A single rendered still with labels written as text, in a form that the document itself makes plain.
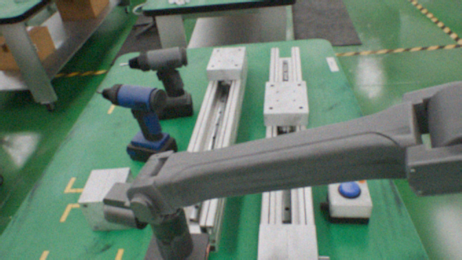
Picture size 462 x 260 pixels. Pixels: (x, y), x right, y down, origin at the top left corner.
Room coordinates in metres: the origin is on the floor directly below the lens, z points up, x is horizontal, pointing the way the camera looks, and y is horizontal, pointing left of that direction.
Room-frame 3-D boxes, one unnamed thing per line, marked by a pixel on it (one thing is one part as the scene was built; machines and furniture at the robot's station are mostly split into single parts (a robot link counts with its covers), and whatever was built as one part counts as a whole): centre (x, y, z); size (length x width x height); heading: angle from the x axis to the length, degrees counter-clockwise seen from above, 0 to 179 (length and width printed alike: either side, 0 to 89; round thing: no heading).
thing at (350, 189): (0.52, -0.23, 0.84); 0.04 x 0.04 x 0.02
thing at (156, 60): (1.00, 0.20, 0.89); 0.20 x 0.08 x 0.22; 91
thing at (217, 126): (0.85, 0.03, 0.82); 0.80 x 0.10 x 0.09; 169
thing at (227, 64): (1.10, -0.02, 0.87); 0.16 x 0.11 x 0.07; 169
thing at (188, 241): (0.38, 0.12, 0.92); 0.10 x 0.07 x 0.07; 79
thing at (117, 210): (0.40, 0.15, 1.01); 0.12 x 0.09 x 0.12; 68
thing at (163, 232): (0.39, 0.12, 0.98); 0.07 x 0.06 x 0.07; 68
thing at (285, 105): (0.82, -0.16, 0.87); 0.16 x 0.11 x 0.07; 169
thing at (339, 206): (0.52, -0.22, 0.81); 0.10 x 0.08 x 0.06; 79
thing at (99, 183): (0.59, 0.28, 0.83); 0.11 x 0.10 x 0.10; 86
